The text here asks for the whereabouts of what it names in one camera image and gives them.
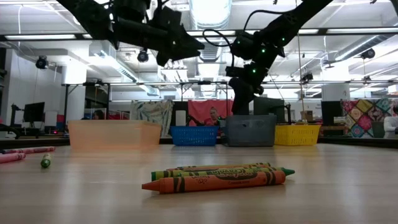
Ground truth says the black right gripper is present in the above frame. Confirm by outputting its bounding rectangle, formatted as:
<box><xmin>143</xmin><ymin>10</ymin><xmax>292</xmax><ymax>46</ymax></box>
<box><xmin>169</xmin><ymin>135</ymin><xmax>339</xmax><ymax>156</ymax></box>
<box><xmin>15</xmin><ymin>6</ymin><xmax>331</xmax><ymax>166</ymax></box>
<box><xmin>225</xmin><ymin>58</ymin><xmax>270</xmax><ymax>116</ymax></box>

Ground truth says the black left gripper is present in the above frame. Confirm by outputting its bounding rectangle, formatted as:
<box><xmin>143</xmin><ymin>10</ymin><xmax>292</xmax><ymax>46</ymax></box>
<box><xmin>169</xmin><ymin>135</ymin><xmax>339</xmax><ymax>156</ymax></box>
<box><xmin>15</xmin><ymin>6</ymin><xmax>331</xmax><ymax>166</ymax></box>
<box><xmin>113</xmin><ymin>17</ymin><xmax>206</xmax><ymax>68</ymax></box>

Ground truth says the black monitor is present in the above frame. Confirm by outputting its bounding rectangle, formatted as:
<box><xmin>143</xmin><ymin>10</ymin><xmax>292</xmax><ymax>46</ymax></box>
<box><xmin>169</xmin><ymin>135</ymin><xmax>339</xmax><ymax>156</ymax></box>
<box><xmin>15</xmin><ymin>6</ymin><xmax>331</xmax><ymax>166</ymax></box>
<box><xmin>252</xmin><ymin>96</ymin><xmax>292</xmax><ymax>125</ymax></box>
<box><xmin>23</xmin><ymin>101</ymin><xmax>47</xmax><ymax>123</ymax></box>
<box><xmin>320</xmin><ymin>100</ymin><xmax>343</xmax><ymax>127</ymax></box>

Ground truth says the grey plastic bin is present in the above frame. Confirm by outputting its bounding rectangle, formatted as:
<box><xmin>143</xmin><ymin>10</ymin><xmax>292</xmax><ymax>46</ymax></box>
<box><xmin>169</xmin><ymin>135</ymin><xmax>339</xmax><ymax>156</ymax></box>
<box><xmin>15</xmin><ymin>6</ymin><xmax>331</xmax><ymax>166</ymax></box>
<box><xmin>224</xmin><ymin>114</ymin><xmax>277</xmax><ymax>148</ymax></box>

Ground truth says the black ceiling spotlight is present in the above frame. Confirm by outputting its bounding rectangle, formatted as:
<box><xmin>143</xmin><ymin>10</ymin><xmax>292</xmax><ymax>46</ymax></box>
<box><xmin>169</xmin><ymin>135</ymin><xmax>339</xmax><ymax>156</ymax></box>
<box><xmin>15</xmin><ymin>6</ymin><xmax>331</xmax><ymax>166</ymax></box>
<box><xmin>136</xmin><ymin>49</ymin><xmax>150</xmax><ymax>63</ymax></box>
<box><xmin>359</xmin><ymin>47</ymin><xmax>376</xmax><ymax>60</ymax></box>
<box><xmin>34</xmin><ymin>55</ymin><xmax>50</xmax><ymax>70</ymax></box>

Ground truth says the red cloth backdrop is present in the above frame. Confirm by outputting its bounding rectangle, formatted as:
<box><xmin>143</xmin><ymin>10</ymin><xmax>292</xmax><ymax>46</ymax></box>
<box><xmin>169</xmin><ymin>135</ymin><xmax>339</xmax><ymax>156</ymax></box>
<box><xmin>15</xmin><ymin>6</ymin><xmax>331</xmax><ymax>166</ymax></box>
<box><xmin>187</xmin><ymin>99</ymin><xmax>234</xmax><ymax>126</ymax></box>

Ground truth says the blue plastic mesh basket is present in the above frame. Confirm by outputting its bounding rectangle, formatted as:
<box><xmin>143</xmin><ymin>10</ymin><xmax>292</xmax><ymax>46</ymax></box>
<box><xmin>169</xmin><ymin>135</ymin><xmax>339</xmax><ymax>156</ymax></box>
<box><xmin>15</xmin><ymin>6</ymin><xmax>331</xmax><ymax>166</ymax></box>
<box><xmin>170</xmin><ymin>126</ymin><xmax>219</xmax><ymax>146</ymax></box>

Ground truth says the yellow plastic mesh basket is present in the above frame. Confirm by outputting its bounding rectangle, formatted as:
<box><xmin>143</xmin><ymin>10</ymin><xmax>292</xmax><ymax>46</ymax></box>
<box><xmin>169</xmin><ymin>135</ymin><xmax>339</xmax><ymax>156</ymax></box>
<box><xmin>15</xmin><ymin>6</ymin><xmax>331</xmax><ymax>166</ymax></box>
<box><xmin>274</xmin><ymin>124</ymin><xmax>322</xmax><ymax>146</ymax></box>

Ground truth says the white box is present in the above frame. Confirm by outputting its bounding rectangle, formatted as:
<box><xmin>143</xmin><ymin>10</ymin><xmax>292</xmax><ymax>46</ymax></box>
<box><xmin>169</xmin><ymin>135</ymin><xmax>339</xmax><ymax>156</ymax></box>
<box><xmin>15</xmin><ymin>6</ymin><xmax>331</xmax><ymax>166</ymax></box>
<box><xmin>175</xmin><ymin>110</ymin><xmax>187</xmax><ymax>127</ymax></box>

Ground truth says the brown cardboard box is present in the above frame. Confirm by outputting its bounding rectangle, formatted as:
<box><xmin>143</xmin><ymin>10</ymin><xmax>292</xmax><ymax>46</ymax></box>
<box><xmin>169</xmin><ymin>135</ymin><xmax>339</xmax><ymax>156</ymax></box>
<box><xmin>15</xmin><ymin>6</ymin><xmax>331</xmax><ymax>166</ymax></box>
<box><xmin>300</xmin><ymin>110</ymin><xmax>314</xmax><ymax>123</ymax></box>

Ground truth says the orange crayon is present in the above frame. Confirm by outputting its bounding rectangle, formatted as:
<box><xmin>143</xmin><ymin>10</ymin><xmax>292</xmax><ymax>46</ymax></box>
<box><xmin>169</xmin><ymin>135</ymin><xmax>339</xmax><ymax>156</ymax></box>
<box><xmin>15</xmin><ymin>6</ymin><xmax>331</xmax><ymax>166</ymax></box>
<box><xmin>141</xmin><ymin>170</ymin><xmax>287</xmax><ymax>195</ymax></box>
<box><xmin>166</xmin><ymin>162</ymin><xmax>272</xmax><ymax>172</ymax></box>

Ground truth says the floral patterned cloth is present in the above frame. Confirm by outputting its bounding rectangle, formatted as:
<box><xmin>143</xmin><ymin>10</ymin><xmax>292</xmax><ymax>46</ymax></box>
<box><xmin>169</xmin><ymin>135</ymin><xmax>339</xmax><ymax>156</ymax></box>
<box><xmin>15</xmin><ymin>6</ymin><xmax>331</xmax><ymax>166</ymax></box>
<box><xmin>129</xmin><ymin>100</ymin><xmax>174</xmax><ymax>138</ymax></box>

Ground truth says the yellow-green crayon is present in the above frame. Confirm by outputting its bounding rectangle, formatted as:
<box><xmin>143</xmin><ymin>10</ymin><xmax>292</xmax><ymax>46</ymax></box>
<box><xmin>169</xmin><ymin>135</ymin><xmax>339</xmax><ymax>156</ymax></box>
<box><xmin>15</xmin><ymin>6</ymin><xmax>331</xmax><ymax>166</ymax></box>
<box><xmin>150</xmin><ymin>169</ymin><xmax>200</xmax><ymax>182</ymax></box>

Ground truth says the orange translucent plastic bin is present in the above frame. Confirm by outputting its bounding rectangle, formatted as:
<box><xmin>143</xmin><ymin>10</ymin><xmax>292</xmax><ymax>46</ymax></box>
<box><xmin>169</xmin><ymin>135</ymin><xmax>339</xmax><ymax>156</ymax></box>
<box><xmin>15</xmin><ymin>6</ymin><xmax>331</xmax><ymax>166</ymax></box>
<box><xmin>67</xmin><ymin>119</ymin><xmax>163</xmax><ymax>153</ymax></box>

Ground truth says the colourful patchwork quilt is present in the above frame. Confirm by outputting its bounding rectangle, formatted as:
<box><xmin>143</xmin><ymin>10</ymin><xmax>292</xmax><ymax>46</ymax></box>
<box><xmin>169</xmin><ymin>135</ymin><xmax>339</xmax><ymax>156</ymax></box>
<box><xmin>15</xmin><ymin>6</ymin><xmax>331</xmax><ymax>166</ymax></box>
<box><xmin>341</xmin><ymin>98</ymin><xmax>398</xmax><ymax>139</ymax></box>

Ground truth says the pink crayon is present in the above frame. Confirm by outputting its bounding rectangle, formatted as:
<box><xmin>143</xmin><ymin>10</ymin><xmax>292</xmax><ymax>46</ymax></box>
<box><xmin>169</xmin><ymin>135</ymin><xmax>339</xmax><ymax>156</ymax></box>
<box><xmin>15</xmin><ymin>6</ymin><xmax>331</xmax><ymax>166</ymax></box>
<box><xmin>0</xmin><ymin>152</ymin><xmax>27</xmax><ymax>165</ymax></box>
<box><xmin>0</xmin><ymin>146</ymin><xmax>57</xmax><ymax>156</ymax></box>

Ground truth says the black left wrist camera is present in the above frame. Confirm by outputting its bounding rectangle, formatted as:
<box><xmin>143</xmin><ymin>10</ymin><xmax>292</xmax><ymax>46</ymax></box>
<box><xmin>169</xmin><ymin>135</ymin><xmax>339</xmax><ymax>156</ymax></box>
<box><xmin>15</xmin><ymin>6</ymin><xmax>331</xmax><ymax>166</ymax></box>
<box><xmin>149</xmin><ymin>5</ymin><xmax>183</xmax><ymax>32</ymax></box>

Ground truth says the silver ceiling air duct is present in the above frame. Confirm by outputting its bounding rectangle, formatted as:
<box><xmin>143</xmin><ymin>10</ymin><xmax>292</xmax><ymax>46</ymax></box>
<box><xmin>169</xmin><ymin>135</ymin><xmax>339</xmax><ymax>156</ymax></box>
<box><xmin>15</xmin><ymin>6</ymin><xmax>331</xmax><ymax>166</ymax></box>
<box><xmin>188</xmin><ymin>0</ymin><xmax>233</xmax><ymax>98</ymax></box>

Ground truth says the black aluminium table frame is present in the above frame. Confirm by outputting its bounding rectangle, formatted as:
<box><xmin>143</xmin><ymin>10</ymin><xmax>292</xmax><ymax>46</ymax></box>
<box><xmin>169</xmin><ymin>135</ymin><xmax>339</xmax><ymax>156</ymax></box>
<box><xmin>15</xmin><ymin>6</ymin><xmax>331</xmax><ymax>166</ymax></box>
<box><xmin>0</xmin><ymin>136</ymin><xmax>398</xmax><ymax>149</ymax></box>

